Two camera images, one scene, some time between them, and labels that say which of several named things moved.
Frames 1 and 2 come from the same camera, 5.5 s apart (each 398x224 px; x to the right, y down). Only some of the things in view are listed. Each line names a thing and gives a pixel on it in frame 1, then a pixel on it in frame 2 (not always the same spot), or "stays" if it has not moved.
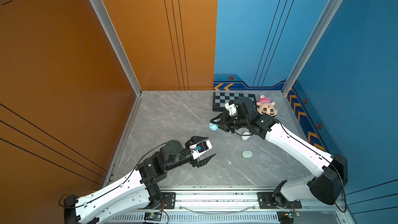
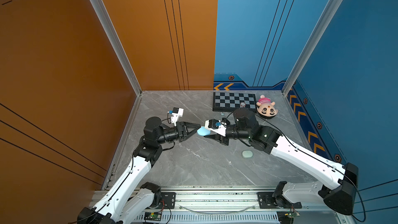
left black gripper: (196, 162) -> (182, 128)
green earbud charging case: (247, 154) stays
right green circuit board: (291, 214) stays
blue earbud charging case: (213, 126) -> (203, 131)
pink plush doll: (265, 106) stays
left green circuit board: (153, 216) stays
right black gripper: (226, 114) -> (222, 139)
